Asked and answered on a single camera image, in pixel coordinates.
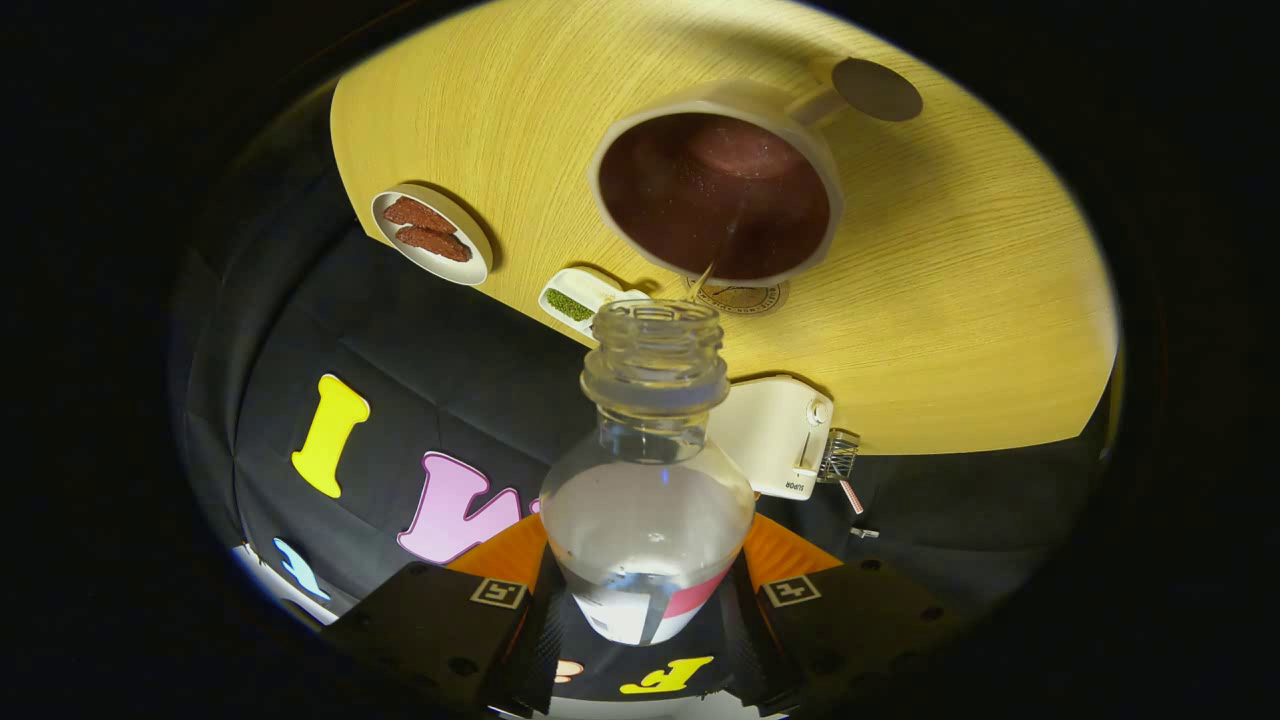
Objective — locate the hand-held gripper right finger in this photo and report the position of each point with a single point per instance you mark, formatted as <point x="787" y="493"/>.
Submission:
<point x="748" y="650"/>

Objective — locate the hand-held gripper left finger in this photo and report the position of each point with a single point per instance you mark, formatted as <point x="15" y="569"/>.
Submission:
<point x="535" y="650"/>

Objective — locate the clear juice bottle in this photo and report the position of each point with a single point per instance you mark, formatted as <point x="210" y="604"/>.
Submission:
<point x="645" y="520"/>

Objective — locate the round cork coaster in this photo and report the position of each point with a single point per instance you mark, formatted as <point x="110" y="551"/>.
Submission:
<point x="745" y="298"/>

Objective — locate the pink striped straw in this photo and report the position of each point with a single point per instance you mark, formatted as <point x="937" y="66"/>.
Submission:
<point x="851" y="497"/>

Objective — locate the metal mesh holder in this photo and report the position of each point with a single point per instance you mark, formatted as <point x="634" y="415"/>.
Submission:
<point x="840" y="455"/>

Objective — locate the white toaster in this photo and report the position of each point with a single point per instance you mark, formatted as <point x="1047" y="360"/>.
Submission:
<point x="770" y="435"/>

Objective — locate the white divided dish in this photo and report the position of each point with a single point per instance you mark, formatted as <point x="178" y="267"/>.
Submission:
<point x="585" y="292"/>

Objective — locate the white round plate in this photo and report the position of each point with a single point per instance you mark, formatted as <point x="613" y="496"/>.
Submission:
<point x="475" y="265"/>

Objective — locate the wooden table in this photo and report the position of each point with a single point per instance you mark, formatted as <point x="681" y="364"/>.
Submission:
<point x="960" y="290"/>

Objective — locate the red meat piece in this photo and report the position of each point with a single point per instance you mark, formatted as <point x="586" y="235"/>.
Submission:
<point x="435" y="243"/>
<point x="418" y="214"/>

